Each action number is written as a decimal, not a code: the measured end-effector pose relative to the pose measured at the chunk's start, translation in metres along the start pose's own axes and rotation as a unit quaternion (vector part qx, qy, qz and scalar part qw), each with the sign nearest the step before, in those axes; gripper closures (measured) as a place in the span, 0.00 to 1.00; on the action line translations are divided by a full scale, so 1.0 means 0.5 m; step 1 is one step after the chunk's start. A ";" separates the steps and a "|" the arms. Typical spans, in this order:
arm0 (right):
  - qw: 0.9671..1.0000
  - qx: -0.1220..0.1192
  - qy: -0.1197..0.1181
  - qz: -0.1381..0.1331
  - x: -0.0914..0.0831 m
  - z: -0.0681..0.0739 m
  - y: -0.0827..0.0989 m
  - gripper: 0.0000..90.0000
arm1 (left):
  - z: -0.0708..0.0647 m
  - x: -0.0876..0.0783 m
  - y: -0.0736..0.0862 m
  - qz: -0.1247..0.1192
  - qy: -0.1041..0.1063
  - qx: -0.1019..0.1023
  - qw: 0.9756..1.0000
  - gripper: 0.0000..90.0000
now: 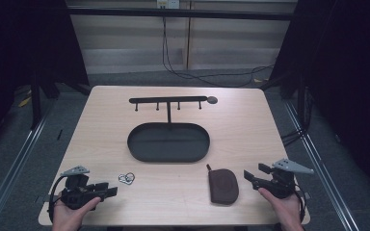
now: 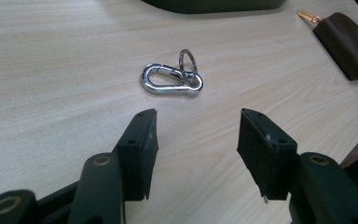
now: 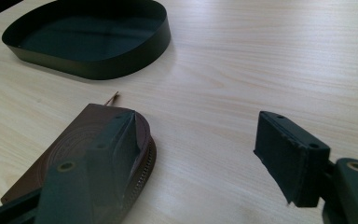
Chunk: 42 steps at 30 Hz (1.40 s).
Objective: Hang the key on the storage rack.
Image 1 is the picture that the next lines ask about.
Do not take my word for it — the black curtain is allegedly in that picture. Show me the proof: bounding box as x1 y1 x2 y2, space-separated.
263 0 370 200
0 0 91 162

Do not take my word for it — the black wall cable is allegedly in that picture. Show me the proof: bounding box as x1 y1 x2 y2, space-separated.
161 15 276 89

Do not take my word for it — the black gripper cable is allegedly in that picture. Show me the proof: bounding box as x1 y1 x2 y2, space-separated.
46 175 66 223
293 188 308 223

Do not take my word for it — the metal floor rail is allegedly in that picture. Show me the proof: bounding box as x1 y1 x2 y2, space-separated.
0 105 56 231
283 100 362 231

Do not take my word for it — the person's left hand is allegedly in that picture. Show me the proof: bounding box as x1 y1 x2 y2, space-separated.
51 196 102 231

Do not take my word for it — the brown zip pouch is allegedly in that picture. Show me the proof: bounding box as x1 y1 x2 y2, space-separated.
205 164 240 206

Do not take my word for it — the white wall outlet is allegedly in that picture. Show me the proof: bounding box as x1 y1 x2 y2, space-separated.
156 0 181 10

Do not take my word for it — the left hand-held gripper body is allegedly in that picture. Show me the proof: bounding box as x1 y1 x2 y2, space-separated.
59 165 101 212

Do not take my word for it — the silver key ring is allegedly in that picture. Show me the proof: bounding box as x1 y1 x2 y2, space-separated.
118 171 136 187

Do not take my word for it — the black horizontal frame bar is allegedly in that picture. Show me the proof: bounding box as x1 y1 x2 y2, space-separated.
66 7 299 22

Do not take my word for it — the yellow tape strip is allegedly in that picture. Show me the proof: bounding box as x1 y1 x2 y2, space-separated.
17 90 33 109

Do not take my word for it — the black hook rack with tray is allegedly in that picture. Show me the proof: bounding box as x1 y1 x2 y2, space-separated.
126 95 219 164

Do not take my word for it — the black cable bundle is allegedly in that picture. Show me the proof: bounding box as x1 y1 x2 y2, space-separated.
280 127 308 148

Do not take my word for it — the black stand leg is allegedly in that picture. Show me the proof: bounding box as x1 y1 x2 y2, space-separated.
29 75 43 131

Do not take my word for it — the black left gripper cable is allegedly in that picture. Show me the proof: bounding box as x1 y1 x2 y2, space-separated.
46 175 66 223

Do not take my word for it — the person's right hand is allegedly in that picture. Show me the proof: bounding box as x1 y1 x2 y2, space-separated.
257 187 304 231

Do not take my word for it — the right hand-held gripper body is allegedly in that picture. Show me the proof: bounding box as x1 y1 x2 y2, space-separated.
252 158 315 199

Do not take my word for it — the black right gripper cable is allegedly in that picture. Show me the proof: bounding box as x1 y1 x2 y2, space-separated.
293 188 308 223

